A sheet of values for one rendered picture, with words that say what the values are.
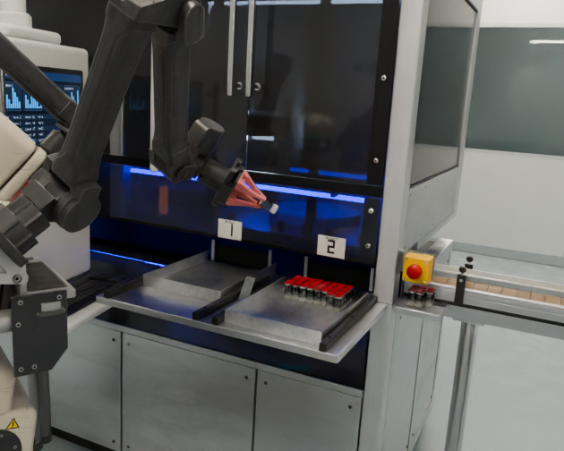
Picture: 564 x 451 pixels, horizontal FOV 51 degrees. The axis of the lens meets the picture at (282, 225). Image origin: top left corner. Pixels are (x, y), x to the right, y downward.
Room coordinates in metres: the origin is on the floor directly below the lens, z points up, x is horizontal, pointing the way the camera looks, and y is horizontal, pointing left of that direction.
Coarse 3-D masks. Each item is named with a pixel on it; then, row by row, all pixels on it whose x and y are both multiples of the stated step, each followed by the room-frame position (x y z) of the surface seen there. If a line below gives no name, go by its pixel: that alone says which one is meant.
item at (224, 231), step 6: (222, 222) 1.81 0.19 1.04; (228, 222) 1.80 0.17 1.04; (234, 222) 1.79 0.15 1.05; (240, 222) 1.79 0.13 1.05; (222, 228) 1.81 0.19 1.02; (228, 228) 1.80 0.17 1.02; (234, 228) 1.79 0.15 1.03; (240, 228) 1.79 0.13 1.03; (222, 234) 1.81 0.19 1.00; (228, 234) 1.80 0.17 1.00; (234, 234) 1.79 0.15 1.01; (240, 234) 1.78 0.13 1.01; (240, 240) 1.78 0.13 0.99
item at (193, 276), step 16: (192, 256) 1.84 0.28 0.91; (208, 256) 1.93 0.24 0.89; (160, 272) 1.69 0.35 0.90; (176, 272) 1.76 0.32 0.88; (192, 272) 1.77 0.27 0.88; (208, 272) 1.78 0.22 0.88; (224, 272) 1.79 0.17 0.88; (240, 272) 1.80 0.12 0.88; (256, 272) 1.70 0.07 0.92; (272, 272) 1.80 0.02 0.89; (160, 288) 1.59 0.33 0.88; (176, 288) 1.57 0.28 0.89; (192, 288) 1.55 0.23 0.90; (208, 288) 1.53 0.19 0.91; (224, 288) 1.54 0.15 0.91
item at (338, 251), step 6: (318, 240) 1.68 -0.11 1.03; (324, 240) 1.67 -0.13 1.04; (336, 240) 1.65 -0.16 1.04; (342, 240) 1.64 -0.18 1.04; (318, 246) 1.68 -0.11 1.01; (324, 246) 1.67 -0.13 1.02; (336, 246) 1.65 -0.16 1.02; (342, 246) 1.64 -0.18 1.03; (318, 252) 1.67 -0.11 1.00; (324, 252) 1.67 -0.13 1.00; (336, 252) 1.65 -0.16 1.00; (342, 252) 1.64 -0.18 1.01; (342, 258) 1.64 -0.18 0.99
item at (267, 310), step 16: (272, 288) 1.61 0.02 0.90; (240, 304) 1.44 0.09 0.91; (256, 304) 1.51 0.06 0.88; (272, 304) 1.52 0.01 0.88; (288, 304) 1.53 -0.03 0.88; (304, 304) 1.54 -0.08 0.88; (352, 304) 1.56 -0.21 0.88; (240, 320) 1.36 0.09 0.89; (256, 320) 1.34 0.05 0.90; (272, 320) 1.32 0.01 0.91; (288, 320) 1.41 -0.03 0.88; (304, 320) 1.42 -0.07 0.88; (320, 320) 1.42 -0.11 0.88; (336, 320) 1.35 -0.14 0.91; (288, 336) 1.30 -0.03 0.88; (304, 336) 1.29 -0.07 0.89; (320, 336) 1.27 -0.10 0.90
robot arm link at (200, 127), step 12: (204, 120) 1.26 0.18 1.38; (192, 132) 1.24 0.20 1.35; (204, 132) 1.23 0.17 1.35; (216, 132) 1.25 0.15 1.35; (192, 144) 1.24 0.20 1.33; (204, 144) 1.25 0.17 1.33; (216, 144) 1.27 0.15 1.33; (192, 156) 1.23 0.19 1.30; (180, 168) 1.19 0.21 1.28; (192, 168) 1.22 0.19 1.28; (180, 180) 1.21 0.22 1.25
